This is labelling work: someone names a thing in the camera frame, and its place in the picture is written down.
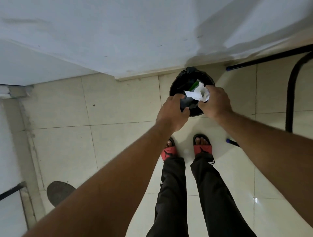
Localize black bin bag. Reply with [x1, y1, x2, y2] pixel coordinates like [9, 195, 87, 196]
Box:
[170, 66, 216, 117]

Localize person's right forearm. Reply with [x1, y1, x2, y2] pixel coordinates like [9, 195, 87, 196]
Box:
[215, 110, 313, 228]

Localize person's left hand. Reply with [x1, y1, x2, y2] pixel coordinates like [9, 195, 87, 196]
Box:
[156, 94, 190, 132]

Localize black metal bar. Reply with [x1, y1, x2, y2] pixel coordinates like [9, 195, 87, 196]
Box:
[0, 183, 25, 201]

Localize person's right hand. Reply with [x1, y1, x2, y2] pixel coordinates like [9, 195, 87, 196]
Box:
[197, 85, 233, 120]

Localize person's left forearm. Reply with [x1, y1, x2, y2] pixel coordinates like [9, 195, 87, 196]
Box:
[23, 121, 176, 237]

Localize red and black right slipper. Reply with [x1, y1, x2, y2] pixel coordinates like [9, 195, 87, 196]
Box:
[193, 133, 213, 157]

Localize black trousers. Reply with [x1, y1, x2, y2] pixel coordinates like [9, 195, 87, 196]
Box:
[146, 153, 258, 237]

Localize crumpled white paper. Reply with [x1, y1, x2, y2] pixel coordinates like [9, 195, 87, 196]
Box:
[184, 82, 211, 103]

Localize red and black left slipper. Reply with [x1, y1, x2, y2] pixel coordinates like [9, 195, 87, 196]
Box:
[161, 137, 178, 162]

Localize dark round floor cover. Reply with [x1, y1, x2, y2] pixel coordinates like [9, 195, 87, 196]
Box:
[47, 181, 76, 208]

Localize red and black slipper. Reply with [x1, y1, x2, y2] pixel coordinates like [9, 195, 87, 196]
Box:
[161, 137, 178, 162]
[193, 133, 213, 157]

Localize black metal tube frame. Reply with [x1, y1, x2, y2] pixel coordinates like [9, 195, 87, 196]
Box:
[225, 44, 313, 147]

